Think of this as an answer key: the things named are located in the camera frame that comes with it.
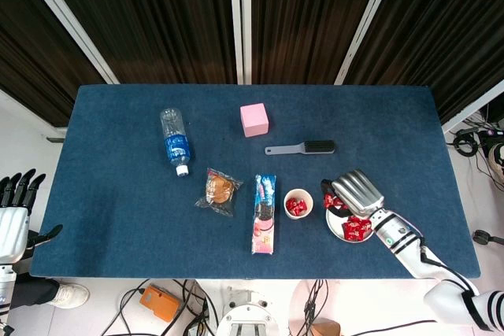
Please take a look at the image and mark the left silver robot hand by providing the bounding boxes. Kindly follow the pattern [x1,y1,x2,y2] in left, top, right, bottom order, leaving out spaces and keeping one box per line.
[0,168,64,265]

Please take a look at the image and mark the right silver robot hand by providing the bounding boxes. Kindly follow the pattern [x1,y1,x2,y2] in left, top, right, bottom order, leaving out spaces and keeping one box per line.
[321,168,385,219]

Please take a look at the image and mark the white grey robot base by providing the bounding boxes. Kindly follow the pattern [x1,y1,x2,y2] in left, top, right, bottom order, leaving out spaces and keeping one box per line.
[215,286,281,336]

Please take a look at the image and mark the round metal plate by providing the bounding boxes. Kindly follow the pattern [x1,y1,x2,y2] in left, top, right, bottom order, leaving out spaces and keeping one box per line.
[325,202,375,242]

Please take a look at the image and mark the white paper cup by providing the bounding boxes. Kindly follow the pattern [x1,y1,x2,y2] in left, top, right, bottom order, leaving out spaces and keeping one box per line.
[283,188,315,220]

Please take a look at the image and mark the grey brush black bristles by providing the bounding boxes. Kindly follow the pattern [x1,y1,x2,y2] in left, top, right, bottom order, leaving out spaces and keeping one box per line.
[264,139,337,156]

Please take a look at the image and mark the black trouser leg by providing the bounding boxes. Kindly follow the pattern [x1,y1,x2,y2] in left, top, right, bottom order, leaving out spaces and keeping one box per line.
[10,272,60,308]

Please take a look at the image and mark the white sneaker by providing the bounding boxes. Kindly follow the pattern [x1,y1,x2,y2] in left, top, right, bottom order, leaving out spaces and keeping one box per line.
[47,282,91,310]

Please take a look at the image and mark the blue sandwich cookie box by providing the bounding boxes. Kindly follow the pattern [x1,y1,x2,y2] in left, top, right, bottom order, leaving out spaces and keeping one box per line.
[250,174,280,256]

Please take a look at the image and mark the blue velvet table cover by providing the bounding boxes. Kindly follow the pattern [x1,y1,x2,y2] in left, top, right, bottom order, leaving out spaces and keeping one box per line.
[29,83,481,280]

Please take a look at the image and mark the pink foam cube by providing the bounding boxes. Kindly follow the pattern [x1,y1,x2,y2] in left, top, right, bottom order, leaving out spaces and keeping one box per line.
[239,102,271,138]

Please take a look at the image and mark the black plastic gadget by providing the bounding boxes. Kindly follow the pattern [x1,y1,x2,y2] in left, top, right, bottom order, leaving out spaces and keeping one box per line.
[472,228,504,246]

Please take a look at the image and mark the brown wooden piece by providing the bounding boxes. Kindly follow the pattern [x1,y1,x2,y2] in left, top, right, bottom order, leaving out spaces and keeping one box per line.
[310,319,342,336]

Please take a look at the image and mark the bread in clear wrapper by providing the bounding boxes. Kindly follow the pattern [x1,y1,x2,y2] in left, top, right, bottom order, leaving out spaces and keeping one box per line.
[194,168,244,218]

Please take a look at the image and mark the white rounded object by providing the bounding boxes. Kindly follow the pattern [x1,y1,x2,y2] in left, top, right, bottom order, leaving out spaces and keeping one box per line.
[487,142,504,175]

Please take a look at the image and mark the orange box device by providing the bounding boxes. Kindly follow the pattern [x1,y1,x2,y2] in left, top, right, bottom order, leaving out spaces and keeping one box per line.
[139,283,183,323]

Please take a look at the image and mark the dark brown pleated curtain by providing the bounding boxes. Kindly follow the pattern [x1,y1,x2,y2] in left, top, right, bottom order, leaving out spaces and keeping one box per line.
[0,0,109,127]
[345,0,504,124]
[250,0,390,85]
[35,0,239,85]

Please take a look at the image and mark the clear water bottle blue label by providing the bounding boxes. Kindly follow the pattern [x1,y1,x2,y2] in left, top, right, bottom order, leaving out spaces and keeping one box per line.
[159,107,194,177]

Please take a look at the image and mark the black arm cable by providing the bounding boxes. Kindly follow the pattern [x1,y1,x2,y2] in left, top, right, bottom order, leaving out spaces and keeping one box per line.
[418,236,482,297]

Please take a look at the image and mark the black floor cable bundle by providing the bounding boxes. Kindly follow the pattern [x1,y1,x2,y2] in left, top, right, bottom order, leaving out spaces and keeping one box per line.
[302,279,331,336]

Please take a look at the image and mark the white frame post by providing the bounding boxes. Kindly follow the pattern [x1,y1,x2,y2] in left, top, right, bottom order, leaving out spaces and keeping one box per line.
[334,0,403,86]
[441,79,504,135]
[11,0,120,85]
[228,0,253,85]

